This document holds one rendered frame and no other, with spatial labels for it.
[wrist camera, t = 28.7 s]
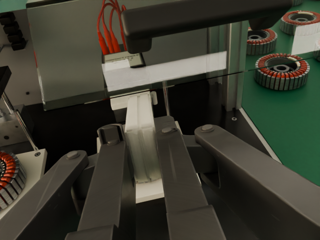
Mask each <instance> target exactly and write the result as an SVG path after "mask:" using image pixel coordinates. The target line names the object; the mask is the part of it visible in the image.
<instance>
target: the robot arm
mask: <svg viewBox="0 0 320 240"><path fill-rule="evenodd" d="M97 132H98V136H99V139H100V144H101V146H100V151H99V153H97V154H94V155H91V156H87V153H86V151H84V150H77V151H75V150H74V151H71V152H68V153H67V154H65V155H64V156H62V157H61V158H60V159H59V160H58V161H57V162H56V163H55V164H54V165H53V166H52V167H51V168H50V169H49V170H48V171H47V172H46V173H45V174H44V175H43V176H42V177H41V178H40V180H39V181H38V182H37V183H36V184H35V185H34V186H33V187H32V188H31V189H30V190H29V191H28V192H27V193H26V194H25V195H24V196H23V197H22V198H21V199H20V200H19V201H18V202H17V203H16V204H15V205H14V206H13V207H12V208H11V209H10V210H9V211H8V212H7V213H6V214H5V215H4V216H3V217H2V218H1V219H0V240H136V182H135V181H138V183H139V182H144V181H148V179H150V178H152V180H155V179H160V178H162V185H163V191H164V198H165V204H166V211H167V213H166V215H167V223H168V229H169V236H170V240H226V237H225V235H224V232H223V230H222V227H221V225H220V222H219V220H218V217H217V215H216V212H215V210H214V207H213V205H208V202H207V200H206V197H205V194H204V192H203V189H202V187H201V184H200V181H199V178H198V176H197V173H200V176H201V178H202V180H203V181H204V182H205V183H206V184H207V185H208V186H209V187H210V188H211V189H212V190H213V191H214V192H215V193H216V194H217V195H218V197H219V198H220V199H221V200H222V201H223V202H224V203H225V204H226V205H227V206H228V207H229V208H230V209H231V210H232V211H233V212H234V213H235V214H236V216H237V217H238V218H239V219H240V220H241V221H242V222H243V223H244V224H245V225H246V226H247V227H248V228H249V229H250V230H251V231H252V232H253V233H254V235H255V236H256V237H257V238H258V239H259V240H320V186H318V185H317V184H315V183H313V182H312V181H310V180H308V179H307V178H305V177H303V176H301V175H300V174H298V173H296V172H295V171H293V170H291V169H290V168H288V167H286V166H285V165H283V164H281V163H280V162H278V161H276V160H275V159H273V158H271V157H270V156H268V155H266V154H265V153H263V152H261V151H260V150H258V149H256V148H255V147H253V146H251V145H249V144H248V143H246V142H244V141H243V140H241V139H239V138H238V137H236V136H234V135H233V134H231V133H229V132H228V131H226V130H224V129H223V128H221V127H219V126H217V125H212V124H209V125H208V124H207V125H204V126H200V127H198V128H196V129H195V131H194V133H195V135H183V134H181V132H180V130H179V129H178V128H177V126H176V123H175V121H174V118H173V117H172V116H163V117H158V118H154V117H153V111H152V106H151V101H150V95H149V94H148V93H142V94H140V96H137V95H132V96H130V97H129V99H128V107H127V116H126V124H124V125H122V124H119V123H114V124H109V125H105V126H103V127H101V128H99V129H98V130H97Z"/></svg>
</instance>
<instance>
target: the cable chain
mask: <svg viewBox="0 0 320 240"><path fill-rule="evenodd" d="M15 19H16V18H15V15H14V13H13V12H10V11H9V12H4V13H0V23H1V25H4V27H3V30H4V32H5V34H8V36H7V38H8V40H9V42H10V43H11V42H12V44H11V47H12V49H13V50H14V51H16V52H17V51H22V50H26V47H27V45H28V43H29V40H25V39H24V38H22V36H23V34H22V32H21V30H18V29H19V25H18V22H17V21H15ZM3 47H4V44H2V45H0V52H1V51H2V49H3Z"/></svg>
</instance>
